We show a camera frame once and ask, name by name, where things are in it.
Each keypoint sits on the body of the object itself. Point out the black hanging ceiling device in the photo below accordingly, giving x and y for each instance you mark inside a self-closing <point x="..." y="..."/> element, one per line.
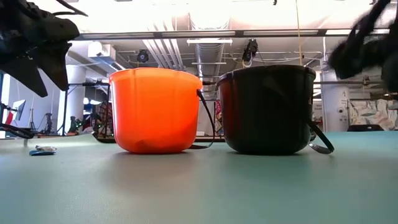
<point x="250" y="49"/>

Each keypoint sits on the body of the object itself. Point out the green table mat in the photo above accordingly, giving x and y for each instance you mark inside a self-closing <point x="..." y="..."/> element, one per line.
<point x="199" y="186"/>

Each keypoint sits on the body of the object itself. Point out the orange pumpkin bucket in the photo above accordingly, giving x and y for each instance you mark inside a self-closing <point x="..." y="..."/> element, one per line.
<point x="155" y="112"/>

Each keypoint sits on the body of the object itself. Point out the white ceiling light fixture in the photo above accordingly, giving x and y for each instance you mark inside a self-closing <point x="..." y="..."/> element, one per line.
<point x="209" y="41"/>

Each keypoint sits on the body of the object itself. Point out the black halloween bucket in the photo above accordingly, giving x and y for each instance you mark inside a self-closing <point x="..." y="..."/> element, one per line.
<point x="267" y="112"/>

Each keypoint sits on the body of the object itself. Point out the tilted computer monitor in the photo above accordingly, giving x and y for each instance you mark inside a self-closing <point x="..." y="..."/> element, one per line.
<point x="18" y="110"/>

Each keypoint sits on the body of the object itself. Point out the blue white candy bar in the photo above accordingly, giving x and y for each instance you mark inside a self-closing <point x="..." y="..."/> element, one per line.
<point x="43" y="150"/>

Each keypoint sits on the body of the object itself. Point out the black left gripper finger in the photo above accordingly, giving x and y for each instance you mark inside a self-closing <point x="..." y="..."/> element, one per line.
<point x="28" y="77"/>
<point x="57" y="65"/>

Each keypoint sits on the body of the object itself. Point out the white round pillar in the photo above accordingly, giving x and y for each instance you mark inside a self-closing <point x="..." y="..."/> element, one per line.
<point x="334" y="102"/>

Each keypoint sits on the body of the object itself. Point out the black metal stand frame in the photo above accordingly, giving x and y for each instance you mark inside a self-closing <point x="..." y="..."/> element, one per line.
<point x="66" y="109"/>

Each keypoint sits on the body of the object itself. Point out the leaf pattern wall panel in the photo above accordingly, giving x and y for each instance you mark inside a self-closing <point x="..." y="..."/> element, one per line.
<point x="373" y="113"/>

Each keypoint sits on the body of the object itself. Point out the silver ceiling duct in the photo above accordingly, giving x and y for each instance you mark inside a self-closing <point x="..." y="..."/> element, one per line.
<point x="209" y="56"/>

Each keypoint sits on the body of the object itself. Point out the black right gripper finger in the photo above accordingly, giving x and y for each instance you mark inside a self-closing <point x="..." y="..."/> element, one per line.
<point x="351" y="60"/>

